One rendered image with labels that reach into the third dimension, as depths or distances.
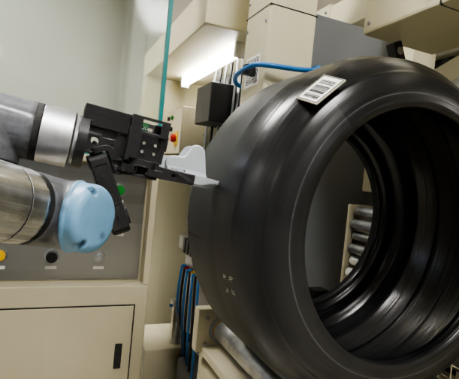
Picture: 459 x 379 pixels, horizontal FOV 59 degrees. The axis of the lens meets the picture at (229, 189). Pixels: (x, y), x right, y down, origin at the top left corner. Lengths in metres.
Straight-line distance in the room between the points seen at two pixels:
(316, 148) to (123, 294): 0.86
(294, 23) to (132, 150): 0.62
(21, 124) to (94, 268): 0.80
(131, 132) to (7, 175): 0.21
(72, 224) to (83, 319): 0.87
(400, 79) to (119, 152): 0.42
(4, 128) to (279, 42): 0.68
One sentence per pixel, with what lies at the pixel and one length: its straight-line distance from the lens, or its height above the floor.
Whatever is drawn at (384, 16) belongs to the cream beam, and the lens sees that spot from 1.12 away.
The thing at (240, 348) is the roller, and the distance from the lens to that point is 0.86.
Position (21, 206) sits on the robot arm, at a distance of 0.40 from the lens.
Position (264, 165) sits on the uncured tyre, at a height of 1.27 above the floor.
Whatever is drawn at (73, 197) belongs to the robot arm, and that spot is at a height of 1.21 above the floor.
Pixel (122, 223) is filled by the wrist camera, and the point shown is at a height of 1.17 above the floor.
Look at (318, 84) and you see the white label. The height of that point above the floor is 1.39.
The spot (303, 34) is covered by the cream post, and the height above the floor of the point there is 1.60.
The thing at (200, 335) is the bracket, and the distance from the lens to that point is 0.97.
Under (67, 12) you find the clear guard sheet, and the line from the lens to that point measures 1.29.
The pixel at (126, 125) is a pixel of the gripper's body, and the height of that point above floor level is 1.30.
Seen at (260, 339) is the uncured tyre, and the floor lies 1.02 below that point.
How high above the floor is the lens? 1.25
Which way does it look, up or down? 2 degrees down
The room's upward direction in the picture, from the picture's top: 6 degrees clockwise
